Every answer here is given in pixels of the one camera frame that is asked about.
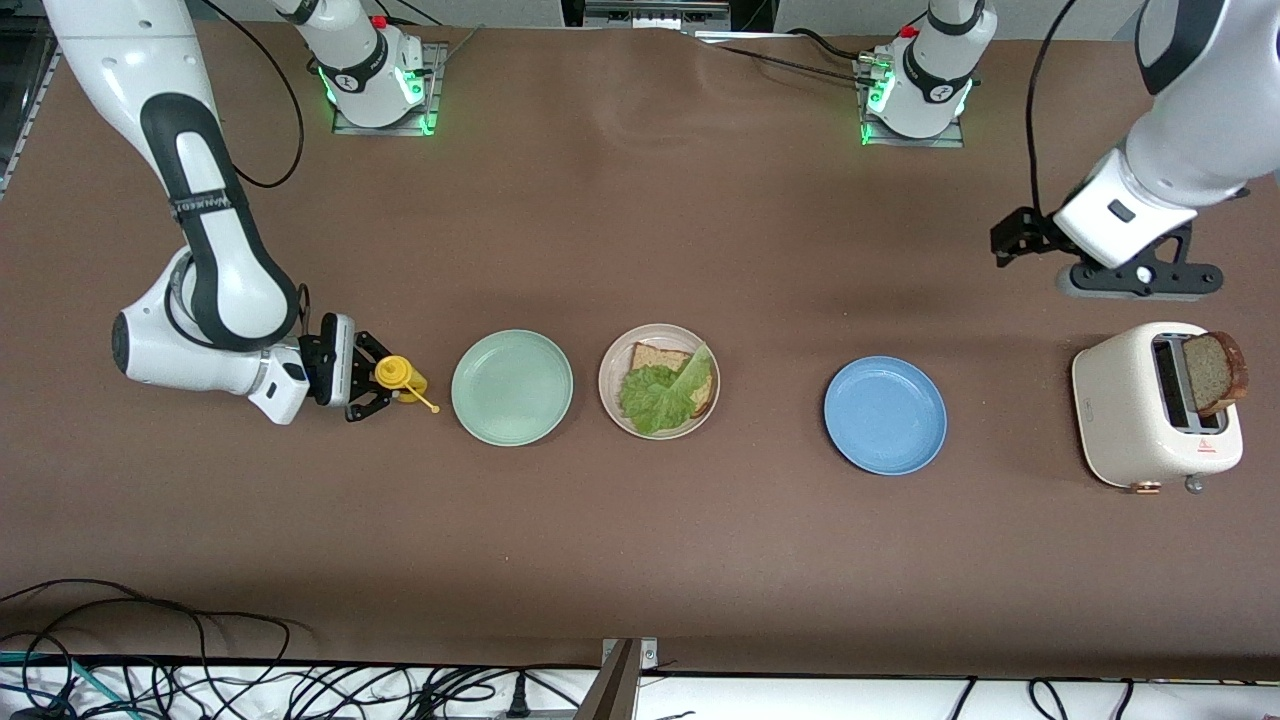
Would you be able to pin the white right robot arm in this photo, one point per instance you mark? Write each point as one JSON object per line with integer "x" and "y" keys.
{"x": 225, "y": 280}

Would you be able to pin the cream white toaster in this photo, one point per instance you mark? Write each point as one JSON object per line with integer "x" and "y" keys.
{"x": 1120, "y": 420}

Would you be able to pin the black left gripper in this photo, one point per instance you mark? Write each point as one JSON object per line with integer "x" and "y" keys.
{"x": 1022, "y": 236}

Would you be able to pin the grey metal bracket post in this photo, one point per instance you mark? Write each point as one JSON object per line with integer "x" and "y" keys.
{"x": 612, "y": 690}

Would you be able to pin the brown bread slice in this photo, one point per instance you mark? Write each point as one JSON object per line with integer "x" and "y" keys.
{"x": 1210, "y": 375}
{"x": 655, "y": 357}

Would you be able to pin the grey metal fixture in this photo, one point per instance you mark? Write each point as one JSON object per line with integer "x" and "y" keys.
{"x": 655, "y": 15}

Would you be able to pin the blue plate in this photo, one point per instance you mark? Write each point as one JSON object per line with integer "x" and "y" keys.
{"x": 885, "y": 416}

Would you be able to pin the black power plug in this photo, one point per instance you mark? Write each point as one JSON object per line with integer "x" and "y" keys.
{"x": 517, "y": 700}

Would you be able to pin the aluminium table edge rail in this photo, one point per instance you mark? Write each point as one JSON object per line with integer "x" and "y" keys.
{"x": 25, "y": 125}

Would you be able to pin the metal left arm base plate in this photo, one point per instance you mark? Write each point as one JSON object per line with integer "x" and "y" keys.
{"x": 920, "y": 143}

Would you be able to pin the beige plate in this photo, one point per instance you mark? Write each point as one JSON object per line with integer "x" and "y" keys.
{"x": 612, "y": 400}

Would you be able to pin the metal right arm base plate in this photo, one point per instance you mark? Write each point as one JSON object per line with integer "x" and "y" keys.
{"x": 436, "y": 100}

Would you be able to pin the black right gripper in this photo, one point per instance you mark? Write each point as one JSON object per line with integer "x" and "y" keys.
{"x": 322, "y": 355}

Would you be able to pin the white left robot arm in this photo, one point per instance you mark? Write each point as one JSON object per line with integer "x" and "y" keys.
{"x": 1190, "y": 150}

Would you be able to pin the green plate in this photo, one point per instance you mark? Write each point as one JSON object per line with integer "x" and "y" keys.
{"x": 512, "y": 388}

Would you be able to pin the green lettuce leaf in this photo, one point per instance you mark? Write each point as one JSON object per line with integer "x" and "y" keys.
{"x": 655, "y": 400}

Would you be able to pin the yellow mustard squeeze bottle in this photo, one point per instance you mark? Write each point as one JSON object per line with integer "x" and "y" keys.
{"x": 393, "y": 372}

